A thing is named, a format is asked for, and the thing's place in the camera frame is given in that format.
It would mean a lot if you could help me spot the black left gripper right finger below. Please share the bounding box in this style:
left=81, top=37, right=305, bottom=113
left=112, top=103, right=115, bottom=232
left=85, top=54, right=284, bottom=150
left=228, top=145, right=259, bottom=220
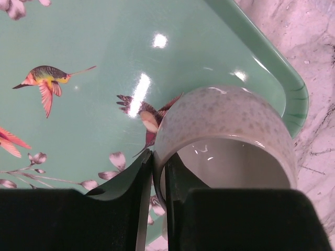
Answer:
left=165, top=154, right=331, bottom=251

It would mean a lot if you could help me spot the grey white mug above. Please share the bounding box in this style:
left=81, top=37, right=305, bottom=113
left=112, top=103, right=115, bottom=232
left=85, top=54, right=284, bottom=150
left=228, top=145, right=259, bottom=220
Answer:
left=152, top=85, right=298, bottom=241

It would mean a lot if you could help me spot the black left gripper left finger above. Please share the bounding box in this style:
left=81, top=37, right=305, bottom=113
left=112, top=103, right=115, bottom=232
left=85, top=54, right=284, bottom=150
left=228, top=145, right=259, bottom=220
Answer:
left=1, top=150, right=152, bottom=250

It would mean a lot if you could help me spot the green floral tray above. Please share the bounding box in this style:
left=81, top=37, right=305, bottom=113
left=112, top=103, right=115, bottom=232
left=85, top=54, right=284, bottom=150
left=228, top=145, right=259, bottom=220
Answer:
left=0, top=0, right=310, bottom=246

